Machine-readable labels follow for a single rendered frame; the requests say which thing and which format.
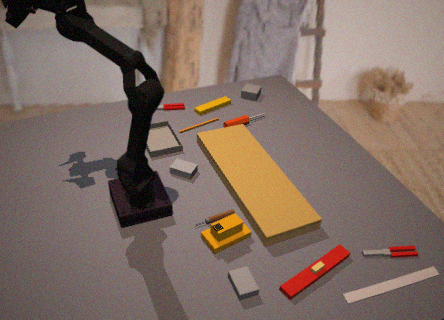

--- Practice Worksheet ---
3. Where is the red long flat bar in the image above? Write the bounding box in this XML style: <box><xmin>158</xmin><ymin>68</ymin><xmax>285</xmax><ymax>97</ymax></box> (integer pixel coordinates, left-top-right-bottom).
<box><xmin>280</xmin><ymin>244</ymin><xmax>350</xmax><ymax>300</ymax></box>

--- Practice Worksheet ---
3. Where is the beige flat strip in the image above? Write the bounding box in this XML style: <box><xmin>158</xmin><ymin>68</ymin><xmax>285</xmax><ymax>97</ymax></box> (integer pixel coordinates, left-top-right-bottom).
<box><xmin>343</xmin><ymin>267</ymin><xmax>440</xmax><ymax>304</ymax></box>

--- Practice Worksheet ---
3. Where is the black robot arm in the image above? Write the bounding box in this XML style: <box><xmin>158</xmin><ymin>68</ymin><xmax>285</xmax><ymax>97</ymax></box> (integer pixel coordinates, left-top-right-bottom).
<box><xmin>41</xmin><ymin>0</ymin><xmax>165</xmax><ymax>209</ymax></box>

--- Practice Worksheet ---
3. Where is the tan floor panel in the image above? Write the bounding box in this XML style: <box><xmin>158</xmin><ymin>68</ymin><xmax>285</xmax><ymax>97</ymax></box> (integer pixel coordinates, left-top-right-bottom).
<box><xmin>197</xmin><ymin>124</ymin><xmax>322</xmax><ymax>247</ymax></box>

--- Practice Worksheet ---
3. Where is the brown awl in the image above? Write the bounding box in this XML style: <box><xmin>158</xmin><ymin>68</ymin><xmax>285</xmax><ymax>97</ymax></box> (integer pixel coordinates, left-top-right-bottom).
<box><xmin>195</xmin><ymin>210</ymin><xmax>235</xmax><ymax>225</ymax></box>

